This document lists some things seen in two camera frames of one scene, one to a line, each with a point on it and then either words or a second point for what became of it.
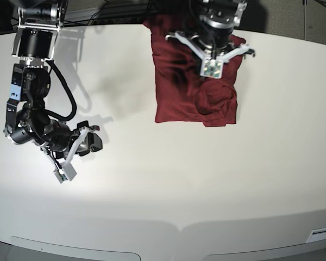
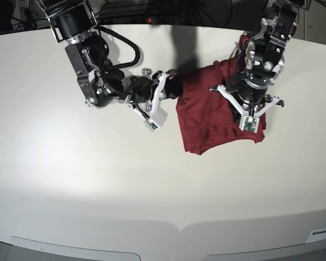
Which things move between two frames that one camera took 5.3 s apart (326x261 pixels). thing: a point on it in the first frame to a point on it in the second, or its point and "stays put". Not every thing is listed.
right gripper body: x=214 y=48 to x=250 y=97
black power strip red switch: x=119 y=20 stays put
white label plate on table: x=322 y=234 stays put
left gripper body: x=54 y=135 to x=144 y=97
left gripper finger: x=92 y=143 to x=173 y=86
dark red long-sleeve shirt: x=181 y=94 to x=208 y=120
